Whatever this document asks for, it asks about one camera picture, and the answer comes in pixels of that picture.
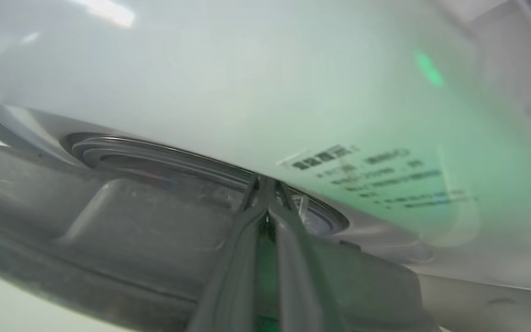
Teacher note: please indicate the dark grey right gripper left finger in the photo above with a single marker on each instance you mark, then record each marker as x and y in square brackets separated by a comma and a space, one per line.
[240, 267]

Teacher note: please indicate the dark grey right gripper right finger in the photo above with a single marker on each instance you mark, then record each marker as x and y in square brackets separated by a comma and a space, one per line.
[295, 276]

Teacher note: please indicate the grey rubber door gasket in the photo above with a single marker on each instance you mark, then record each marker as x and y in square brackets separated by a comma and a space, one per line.
[155, 154]

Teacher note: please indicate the white washing machine body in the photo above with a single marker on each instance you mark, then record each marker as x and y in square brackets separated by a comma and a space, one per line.
[228, 87]

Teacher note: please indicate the printed label sticker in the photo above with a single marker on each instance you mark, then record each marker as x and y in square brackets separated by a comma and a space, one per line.
[380, 177]

